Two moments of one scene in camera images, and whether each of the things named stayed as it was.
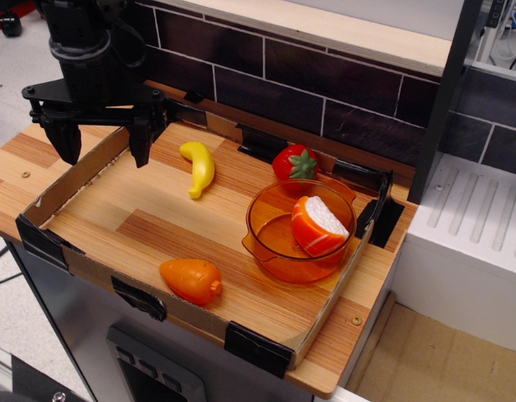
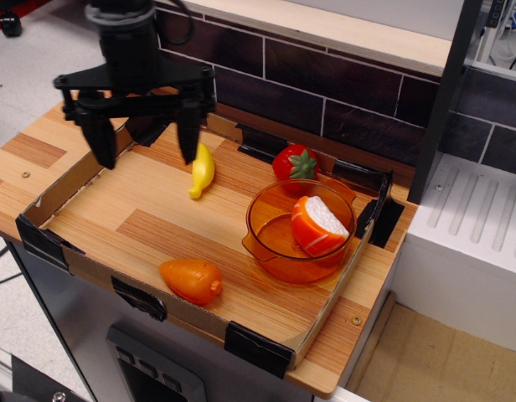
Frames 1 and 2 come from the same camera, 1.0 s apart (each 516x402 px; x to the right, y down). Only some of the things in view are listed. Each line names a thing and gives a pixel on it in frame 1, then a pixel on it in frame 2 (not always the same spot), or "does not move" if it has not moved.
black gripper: (90, 95) -> (131, 80)
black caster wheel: (11, 24) does not move
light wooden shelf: (302, 23) does not move
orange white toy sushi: (317, 229) does not move
